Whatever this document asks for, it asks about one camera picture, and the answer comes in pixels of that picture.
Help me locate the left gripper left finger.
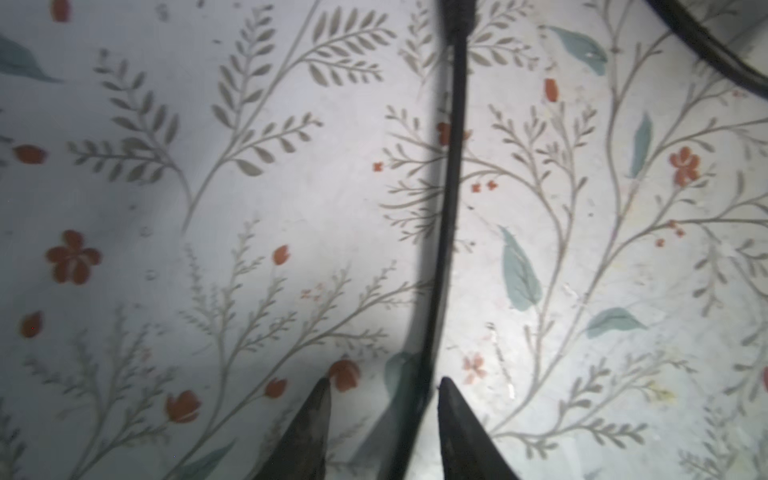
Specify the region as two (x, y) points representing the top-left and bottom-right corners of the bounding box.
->
(254, 377), (332, 480)

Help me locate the thick black ethernet cable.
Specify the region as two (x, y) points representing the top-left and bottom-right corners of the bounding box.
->
(377, 0), (768, 480)

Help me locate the floral patterned table mat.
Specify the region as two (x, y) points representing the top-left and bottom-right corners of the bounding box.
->
(1, 1), (767, 479)

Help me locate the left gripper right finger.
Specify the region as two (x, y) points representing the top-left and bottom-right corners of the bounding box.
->
(437, 377), (519, 480)

